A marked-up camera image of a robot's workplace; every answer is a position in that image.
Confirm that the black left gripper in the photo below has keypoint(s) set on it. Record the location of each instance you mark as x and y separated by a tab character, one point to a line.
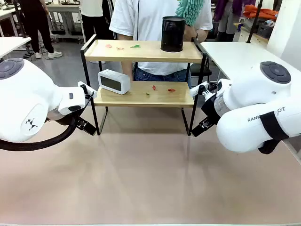
61	118

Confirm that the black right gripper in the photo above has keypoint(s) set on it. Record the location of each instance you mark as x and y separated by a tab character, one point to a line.
210	109

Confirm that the white digital alarm clock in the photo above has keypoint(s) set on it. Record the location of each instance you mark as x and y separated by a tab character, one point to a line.
113	82

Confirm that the teal microfibre duster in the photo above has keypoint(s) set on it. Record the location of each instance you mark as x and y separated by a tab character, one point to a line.
189	10

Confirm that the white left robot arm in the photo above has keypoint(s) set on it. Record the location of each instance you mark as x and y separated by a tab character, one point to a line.
23	94

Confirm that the person's left forearm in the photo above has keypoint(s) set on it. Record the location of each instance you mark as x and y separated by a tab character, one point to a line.
202	35

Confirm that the person's right forearm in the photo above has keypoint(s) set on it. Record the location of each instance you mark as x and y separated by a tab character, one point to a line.
125	51

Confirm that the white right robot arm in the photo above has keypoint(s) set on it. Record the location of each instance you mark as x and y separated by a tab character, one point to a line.
254	94

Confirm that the two-tier wood metal shelf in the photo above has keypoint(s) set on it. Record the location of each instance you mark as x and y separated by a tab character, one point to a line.
141	53

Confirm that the person's left hand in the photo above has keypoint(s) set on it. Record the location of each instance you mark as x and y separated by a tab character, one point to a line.
190	34

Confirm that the black folding chair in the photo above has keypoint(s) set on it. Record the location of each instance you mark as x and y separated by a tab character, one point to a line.
202	69

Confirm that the black wristwatch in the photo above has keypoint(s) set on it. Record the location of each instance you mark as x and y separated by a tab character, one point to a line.
196	36

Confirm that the black mesh pen holder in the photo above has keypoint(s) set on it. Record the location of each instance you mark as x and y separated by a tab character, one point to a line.
172	33

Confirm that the bystander in white top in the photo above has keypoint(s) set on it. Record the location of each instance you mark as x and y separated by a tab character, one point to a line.
94	18

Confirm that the small white side table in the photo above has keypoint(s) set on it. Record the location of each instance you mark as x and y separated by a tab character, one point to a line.
11	46

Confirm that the bystander in purple top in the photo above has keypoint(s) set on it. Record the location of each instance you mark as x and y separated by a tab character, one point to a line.
230	16

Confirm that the grey background workbench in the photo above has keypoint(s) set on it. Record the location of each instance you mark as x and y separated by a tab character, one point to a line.
65	14

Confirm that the person in white t-shirt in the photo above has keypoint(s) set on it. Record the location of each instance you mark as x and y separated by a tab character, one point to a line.
150	23

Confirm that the grey plastic crate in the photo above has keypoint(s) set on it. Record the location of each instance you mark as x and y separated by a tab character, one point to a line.
265	29

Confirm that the bystander in black clothes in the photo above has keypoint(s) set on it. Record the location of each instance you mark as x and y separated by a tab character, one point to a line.
35	21

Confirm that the orange cloth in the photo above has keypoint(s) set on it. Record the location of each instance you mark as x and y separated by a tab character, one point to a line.
258	11

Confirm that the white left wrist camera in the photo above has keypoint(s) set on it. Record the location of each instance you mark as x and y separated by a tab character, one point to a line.
92	90

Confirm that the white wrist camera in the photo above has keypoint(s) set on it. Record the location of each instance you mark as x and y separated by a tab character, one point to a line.
195	90
92	90

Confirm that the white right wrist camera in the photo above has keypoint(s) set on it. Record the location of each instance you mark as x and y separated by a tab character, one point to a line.
195	90

